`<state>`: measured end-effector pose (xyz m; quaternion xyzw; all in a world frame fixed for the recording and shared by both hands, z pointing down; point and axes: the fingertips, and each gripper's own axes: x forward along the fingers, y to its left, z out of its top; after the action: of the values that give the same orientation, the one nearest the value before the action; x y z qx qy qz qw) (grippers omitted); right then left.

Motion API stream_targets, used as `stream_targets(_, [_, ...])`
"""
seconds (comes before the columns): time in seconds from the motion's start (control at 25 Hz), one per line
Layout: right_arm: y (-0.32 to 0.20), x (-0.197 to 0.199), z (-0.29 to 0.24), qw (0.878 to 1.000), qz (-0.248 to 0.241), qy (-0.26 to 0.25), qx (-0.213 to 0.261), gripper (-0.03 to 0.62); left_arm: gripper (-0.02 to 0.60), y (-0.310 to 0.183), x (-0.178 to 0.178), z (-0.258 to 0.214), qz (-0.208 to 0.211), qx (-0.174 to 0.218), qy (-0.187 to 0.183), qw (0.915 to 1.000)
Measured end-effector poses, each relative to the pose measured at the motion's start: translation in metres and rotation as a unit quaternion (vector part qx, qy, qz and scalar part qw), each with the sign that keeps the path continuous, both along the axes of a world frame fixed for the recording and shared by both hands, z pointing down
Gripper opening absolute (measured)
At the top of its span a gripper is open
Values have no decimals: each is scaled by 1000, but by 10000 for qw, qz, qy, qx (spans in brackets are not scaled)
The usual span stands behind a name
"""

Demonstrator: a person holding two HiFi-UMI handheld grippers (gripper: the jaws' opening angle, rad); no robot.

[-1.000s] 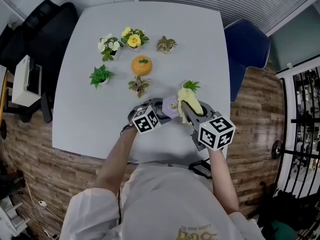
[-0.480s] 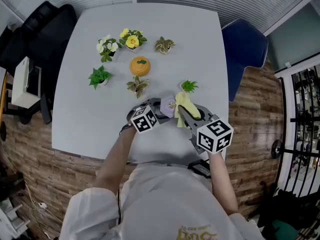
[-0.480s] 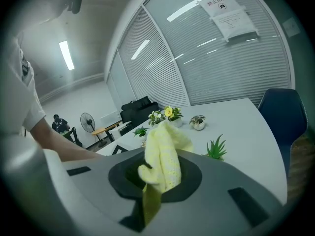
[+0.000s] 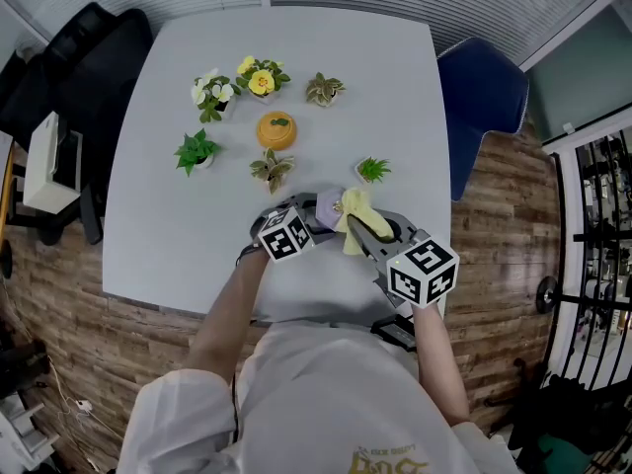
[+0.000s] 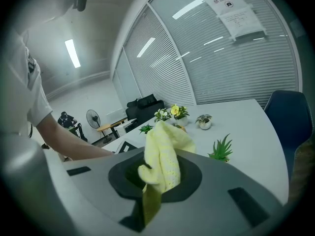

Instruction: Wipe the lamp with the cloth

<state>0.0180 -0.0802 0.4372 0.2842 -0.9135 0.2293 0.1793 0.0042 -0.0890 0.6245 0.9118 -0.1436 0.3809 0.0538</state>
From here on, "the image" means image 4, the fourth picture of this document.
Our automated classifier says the large-leaved variegated potted plant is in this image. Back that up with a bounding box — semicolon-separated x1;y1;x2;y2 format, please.
249;148;296;196

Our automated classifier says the black bag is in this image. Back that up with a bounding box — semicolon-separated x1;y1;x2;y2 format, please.
513;357;632;463

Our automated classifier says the blue chair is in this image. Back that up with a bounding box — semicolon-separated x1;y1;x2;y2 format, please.
436;37;530;202

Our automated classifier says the green round bin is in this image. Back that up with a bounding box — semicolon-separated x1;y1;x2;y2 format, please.
537;432;593;474

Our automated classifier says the yellow flower potted plant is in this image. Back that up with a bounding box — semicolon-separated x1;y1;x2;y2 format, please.
235;55;292;106

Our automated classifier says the black cable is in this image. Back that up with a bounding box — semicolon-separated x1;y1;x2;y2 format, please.
234;242;262;269

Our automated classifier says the green leafy potted plant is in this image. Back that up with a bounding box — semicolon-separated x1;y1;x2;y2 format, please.
173;128;222;177

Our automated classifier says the orange pumpkin-shaped jar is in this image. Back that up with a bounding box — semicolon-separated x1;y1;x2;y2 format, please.
255;110;300;151

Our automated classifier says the spiky green potted plant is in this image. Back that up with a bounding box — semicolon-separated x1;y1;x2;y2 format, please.
354;155;392;186

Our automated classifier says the person's left forearm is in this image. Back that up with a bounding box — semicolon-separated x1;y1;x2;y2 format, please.
185;252;271;384

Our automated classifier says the person's right forearm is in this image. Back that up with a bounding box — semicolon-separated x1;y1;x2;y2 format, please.
412;303;470;427

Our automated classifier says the black metal railing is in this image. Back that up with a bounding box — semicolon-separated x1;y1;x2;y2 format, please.
542;128;632;394

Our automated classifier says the small variegated potted plant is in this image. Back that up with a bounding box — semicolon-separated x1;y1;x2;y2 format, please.
304;71;347;108

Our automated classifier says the white shelf unit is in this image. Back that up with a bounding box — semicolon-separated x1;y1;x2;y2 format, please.
0;397;60;474

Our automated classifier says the white flower potted plant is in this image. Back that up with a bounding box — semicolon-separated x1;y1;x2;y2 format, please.
190;68;237;124

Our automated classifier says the white printer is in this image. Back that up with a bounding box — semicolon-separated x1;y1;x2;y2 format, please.
22;111;83;212

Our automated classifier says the person's white shirt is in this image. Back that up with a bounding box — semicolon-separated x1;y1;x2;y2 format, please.
116;321;514;474

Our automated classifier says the black office chair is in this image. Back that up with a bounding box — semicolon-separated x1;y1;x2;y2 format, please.
0;46;55;152
46;1;154;246

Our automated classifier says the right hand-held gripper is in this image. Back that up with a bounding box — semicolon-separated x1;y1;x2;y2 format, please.
346;208;461;309

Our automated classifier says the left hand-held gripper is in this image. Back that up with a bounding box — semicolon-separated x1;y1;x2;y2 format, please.
250;193;342;265

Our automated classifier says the frosted glass door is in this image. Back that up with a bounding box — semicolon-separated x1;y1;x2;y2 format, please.
525;0;632;142

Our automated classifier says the yellow round table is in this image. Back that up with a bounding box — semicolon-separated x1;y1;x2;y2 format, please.
0;140;14;280

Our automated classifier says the yellow knitted cloth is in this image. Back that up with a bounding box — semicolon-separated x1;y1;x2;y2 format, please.
338;188;396;257

